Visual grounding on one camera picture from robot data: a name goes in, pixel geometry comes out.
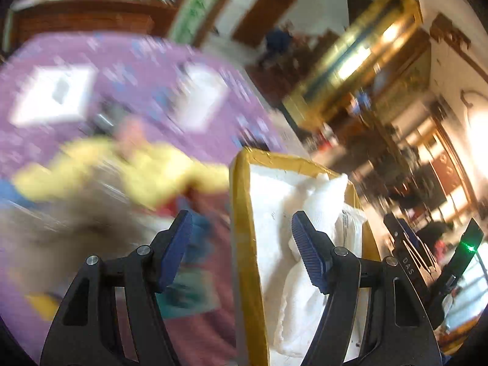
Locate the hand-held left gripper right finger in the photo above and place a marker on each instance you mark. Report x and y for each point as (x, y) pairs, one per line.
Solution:
(308, 251)

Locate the yellow plush toy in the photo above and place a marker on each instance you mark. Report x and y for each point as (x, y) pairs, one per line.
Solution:
(152, 171)

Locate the wooden door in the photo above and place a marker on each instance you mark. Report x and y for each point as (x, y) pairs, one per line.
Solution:
(263, 15)

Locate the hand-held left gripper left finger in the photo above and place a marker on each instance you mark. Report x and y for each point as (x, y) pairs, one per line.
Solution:
(177, 251)

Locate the golden pillar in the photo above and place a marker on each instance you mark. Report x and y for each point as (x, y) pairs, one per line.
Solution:
(354, 57)

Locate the wooden cabinet with mirror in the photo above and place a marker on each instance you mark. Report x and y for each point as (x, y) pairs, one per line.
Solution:
(84, 19)

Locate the cardboard box with yellow tape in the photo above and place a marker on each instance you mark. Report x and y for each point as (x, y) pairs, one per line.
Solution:
(244, 236)

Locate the clear bag with grey cloth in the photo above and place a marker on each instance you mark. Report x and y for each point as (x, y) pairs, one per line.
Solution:
(57, 236)

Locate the dark blue jacket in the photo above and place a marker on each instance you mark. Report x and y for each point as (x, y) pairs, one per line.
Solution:
(278, 40)

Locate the purple floral tablecloth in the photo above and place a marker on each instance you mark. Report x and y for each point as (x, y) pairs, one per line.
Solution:
(133, 68)

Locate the white paper pad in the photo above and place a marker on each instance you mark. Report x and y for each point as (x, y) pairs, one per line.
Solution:
(53, 95)

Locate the bamboo wall decoration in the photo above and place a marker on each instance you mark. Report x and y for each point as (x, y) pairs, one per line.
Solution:
(202, 3)

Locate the white paper sheet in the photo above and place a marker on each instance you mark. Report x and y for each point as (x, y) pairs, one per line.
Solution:
(202, 95)

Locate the white fluffy towel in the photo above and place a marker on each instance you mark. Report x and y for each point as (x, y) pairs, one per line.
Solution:
(278, 236)

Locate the white plastic packet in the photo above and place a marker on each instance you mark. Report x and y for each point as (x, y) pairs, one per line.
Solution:
(352, 225)

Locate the teal packet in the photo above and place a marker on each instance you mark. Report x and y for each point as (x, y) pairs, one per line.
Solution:
(190, 293)

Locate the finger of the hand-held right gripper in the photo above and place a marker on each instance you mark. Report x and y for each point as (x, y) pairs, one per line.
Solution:
(408, 236)

